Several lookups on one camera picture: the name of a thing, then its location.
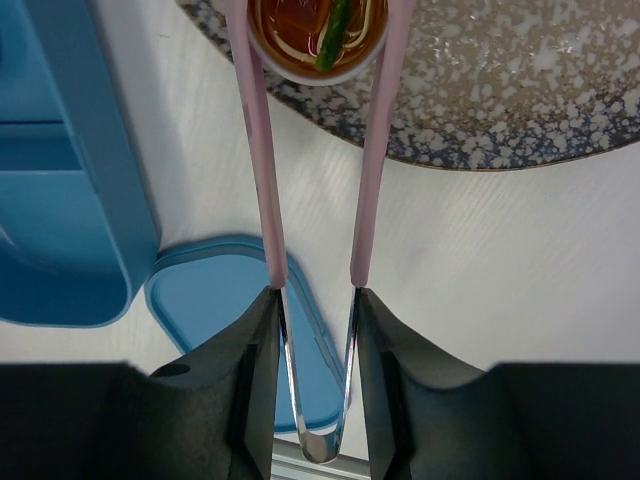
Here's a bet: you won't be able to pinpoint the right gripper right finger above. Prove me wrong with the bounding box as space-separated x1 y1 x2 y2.
357 289 639 479

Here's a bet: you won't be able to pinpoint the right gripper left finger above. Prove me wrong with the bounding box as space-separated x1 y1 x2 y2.
1 290 280 479

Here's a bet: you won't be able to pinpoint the blue lunch box lid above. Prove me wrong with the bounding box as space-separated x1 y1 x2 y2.
144 235 344 430

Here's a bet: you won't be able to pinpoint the blue lunch box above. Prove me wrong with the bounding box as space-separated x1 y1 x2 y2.
1 1 158 328

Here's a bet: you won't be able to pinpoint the pink handled metal tongs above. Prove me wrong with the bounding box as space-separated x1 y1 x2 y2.
225 1 415 464

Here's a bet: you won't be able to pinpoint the small noodle soup cup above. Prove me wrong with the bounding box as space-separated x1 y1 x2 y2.
247 0 388 86

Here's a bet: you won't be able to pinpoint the speckled round plate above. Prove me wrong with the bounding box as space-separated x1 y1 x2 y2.
177 0 640 172

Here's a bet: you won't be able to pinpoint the aluminium front rail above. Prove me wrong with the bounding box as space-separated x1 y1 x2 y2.
271 439 371 480

